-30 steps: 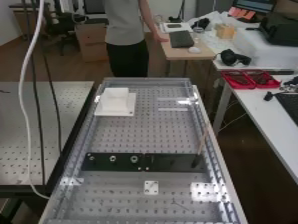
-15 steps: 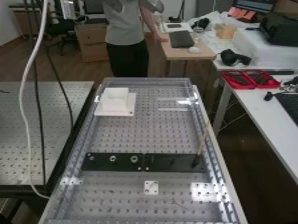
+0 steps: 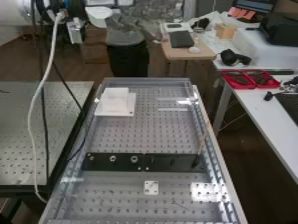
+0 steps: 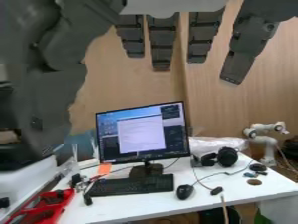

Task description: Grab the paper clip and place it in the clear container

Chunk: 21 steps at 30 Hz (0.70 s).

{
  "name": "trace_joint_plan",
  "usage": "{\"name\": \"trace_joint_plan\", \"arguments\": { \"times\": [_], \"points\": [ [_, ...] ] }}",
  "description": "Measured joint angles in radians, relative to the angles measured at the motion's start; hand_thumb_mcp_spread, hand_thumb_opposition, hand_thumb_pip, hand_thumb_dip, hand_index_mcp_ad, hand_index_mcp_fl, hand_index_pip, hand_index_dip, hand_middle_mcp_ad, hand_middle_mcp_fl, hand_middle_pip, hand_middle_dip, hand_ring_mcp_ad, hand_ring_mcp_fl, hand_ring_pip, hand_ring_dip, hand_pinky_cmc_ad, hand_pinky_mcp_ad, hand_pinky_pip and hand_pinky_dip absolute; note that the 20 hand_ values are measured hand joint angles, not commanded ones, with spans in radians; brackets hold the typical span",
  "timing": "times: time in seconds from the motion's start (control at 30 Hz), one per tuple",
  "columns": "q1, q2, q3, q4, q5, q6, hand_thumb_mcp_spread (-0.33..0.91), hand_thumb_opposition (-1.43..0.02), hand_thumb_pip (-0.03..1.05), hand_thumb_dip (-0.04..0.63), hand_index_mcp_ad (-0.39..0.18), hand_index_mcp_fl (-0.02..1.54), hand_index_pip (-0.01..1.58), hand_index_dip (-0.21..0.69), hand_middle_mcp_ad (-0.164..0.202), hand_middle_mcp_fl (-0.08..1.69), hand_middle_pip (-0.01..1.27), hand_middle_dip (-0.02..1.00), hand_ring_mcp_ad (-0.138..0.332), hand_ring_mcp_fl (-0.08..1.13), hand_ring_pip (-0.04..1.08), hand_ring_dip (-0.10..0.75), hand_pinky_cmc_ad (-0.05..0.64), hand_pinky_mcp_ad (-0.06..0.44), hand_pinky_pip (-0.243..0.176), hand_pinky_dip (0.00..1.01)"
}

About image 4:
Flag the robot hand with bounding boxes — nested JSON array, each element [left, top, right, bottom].
[[0, 0, 298, 172]]

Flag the black computer mouse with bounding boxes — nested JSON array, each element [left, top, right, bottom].
[[176, 183, 196, 201]]

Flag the black headphones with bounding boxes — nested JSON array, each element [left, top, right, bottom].
[[198, 146, 241, 168]]

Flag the red tray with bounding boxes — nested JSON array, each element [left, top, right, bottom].
[[0, 187, 77, 224]]

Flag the black computer monitor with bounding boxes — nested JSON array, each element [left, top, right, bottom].
[[94, 101, 192, 179]]

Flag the orange paper note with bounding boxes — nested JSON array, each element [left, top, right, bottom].
[[96, 162, 113, 175]]

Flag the clear plastic bag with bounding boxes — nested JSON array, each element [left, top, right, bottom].
[[188, 135, 250, 158]]

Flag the small white jointed device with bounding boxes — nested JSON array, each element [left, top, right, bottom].
[[242, 121, 291, 167]]

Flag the white desk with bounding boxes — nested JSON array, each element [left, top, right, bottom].
[[0, 151, 298, 224]]

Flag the small black plug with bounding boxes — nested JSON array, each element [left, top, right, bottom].
[[81, 192, 94, 207]]

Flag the black keyboard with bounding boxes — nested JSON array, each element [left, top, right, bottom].
[[87, 173, 176, 199]]

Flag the thin stick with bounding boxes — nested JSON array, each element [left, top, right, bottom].
[[220, 194, 230, 224]]

